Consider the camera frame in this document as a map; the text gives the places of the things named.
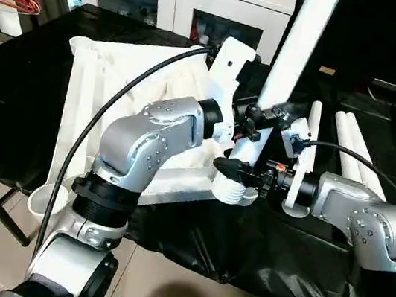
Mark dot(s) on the white plastic table top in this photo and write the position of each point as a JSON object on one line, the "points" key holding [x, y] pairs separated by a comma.
{"points": [[81, 100]]}

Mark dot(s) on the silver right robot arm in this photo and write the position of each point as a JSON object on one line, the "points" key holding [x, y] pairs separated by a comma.
{"points": [[378, 222]]}

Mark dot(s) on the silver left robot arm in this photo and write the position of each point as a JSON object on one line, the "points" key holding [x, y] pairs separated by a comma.
{"points": [[139, 135]]}

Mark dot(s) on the small tan box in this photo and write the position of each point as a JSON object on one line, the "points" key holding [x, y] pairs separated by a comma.
{"points": [[327, 70]]}

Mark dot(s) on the black glossy mat cloth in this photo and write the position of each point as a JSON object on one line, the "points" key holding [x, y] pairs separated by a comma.
{"points": [[19, 109]]}

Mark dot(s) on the white plastic container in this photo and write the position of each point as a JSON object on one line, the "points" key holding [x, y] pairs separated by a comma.
{"points": [[8, 22]]}

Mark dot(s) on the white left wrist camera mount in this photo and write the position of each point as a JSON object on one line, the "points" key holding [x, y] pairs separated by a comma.
{"points": [[227, 70]]}

